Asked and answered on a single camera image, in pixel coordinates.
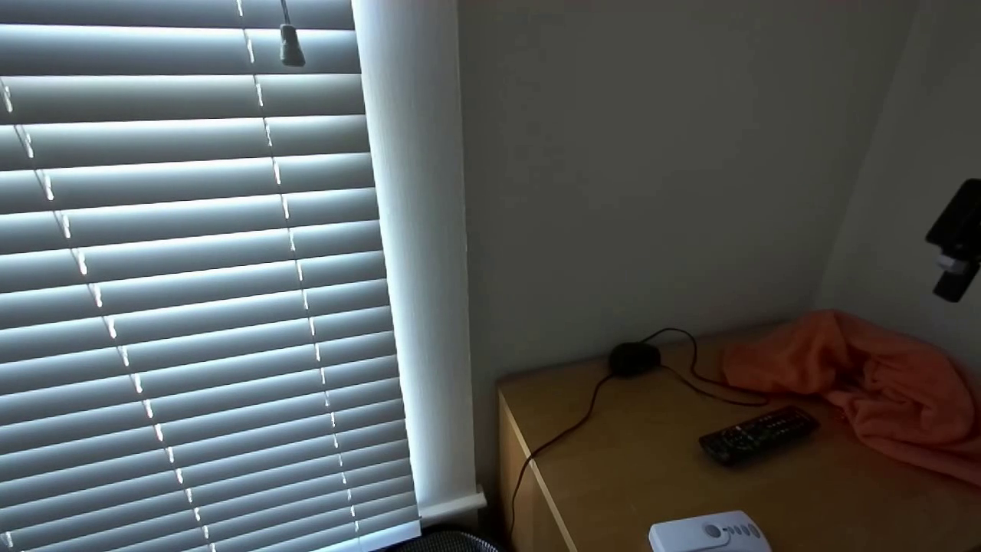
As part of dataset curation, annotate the black remote controller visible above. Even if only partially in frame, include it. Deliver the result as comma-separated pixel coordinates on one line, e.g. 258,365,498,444
698,406,821,466

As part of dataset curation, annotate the white remote controller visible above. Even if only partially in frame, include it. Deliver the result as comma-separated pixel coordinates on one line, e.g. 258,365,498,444
648,511,772,552

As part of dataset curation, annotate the orange blanket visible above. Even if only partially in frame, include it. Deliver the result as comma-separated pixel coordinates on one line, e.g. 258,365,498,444
721,308,981,487

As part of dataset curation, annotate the black round device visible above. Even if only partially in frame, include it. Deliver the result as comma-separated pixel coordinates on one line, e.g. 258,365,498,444
609,342,662,378

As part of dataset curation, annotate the white window sill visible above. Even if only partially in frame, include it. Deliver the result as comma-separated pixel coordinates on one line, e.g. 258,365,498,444
416,491,487,525

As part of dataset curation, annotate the black mesh basket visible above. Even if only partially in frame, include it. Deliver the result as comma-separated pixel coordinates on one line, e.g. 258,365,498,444
387,529,503,552

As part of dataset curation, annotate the blind tilt wand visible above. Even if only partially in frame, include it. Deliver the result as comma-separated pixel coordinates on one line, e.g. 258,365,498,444
279,0,307,68

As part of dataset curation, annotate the white window blind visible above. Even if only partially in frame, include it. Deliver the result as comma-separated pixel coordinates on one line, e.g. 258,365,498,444
0,0,422,552

